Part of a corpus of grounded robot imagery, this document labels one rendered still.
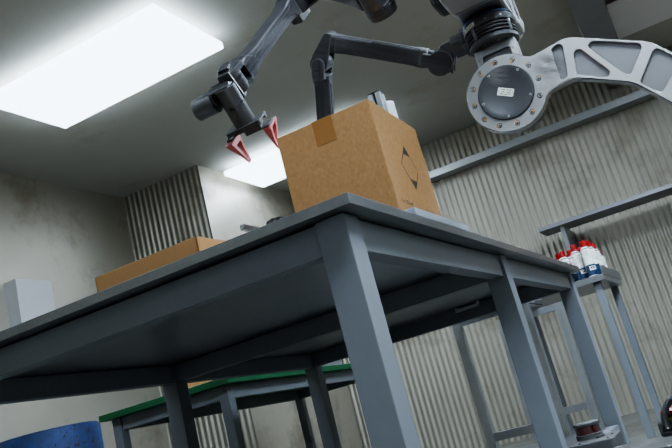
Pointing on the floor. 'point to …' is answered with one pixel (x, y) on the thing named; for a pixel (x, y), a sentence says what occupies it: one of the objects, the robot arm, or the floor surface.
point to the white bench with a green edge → (232, 402)
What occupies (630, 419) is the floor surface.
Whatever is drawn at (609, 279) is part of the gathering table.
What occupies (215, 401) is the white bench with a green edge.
